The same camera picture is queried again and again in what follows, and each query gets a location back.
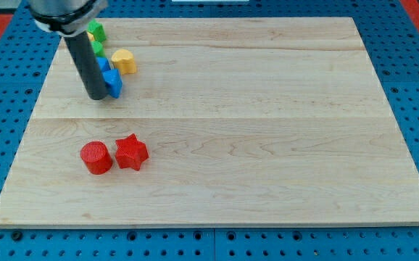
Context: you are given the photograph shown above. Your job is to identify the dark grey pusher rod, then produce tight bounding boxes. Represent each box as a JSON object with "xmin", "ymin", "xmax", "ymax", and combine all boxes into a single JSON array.
[{"xmin": 65, "ymin": 32, "xmax": 109, "ymax": 100}]

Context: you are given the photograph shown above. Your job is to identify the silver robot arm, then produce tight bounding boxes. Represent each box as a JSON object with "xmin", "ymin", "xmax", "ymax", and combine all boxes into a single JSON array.
[{"xmin": 28, "ymin": 0, "xmax": 108, "ymax": 100}]

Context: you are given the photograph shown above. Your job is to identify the wooden board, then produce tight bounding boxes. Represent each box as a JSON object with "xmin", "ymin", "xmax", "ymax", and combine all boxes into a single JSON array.
[{"xmin": 0, "ymin": 17, "xmax": 419, "ymax": 229}]

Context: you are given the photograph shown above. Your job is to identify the small yellow block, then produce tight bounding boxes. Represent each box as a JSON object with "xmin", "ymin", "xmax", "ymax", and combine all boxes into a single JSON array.
[{"xmin": 87, "ymin": 32, "xmax": 95, "ymax": 41}]

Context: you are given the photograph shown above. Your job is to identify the green round block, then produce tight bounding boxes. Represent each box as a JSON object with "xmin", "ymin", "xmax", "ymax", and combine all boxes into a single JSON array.
[{"xmin": 91, "ymin": 41, "xmax": 107, "ymax": 58}]

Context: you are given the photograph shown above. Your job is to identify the green cube block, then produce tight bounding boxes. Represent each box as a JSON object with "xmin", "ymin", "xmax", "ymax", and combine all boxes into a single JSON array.
[{"xmin": 87, "ymin": 20, "xmax": 107, "ymax": 42}]

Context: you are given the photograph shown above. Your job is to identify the small blue block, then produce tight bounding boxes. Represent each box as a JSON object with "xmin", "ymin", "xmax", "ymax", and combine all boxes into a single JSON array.
[{"xmin": 96, "ymin": 57, "xmax": 111, "ymax": 72}]

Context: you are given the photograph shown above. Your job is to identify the blue pentagon block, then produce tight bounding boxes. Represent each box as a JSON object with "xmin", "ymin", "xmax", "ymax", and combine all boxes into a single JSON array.
[{"xmin": 102, "ymin": 69, "xmax": 123, "ymax": 99}]

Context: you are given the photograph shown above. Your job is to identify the yellow heart block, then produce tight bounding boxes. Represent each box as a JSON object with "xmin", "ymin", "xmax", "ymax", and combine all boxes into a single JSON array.
[{"xmin": 111, "ymin": 49, "xmax": 138, "ymax": 75}]

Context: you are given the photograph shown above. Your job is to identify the red cylinder block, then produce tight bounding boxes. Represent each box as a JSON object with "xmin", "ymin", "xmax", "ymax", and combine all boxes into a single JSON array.
[{"xmin": 80, "ymin": 141, "xmax": 113, "ymax": 175}]

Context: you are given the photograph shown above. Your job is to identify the red star block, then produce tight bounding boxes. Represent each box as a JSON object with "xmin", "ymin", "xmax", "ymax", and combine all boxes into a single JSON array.
[{"xmin": 115, "ymin": 133, "xmax": 149, "ymax": 171}]

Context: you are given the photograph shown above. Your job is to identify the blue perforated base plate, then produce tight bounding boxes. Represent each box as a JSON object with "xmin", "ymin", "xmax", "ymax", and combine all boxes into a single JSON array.
[{"xmin": 0, "ymin": 1, "xmax": 419, "ymax": 260}]

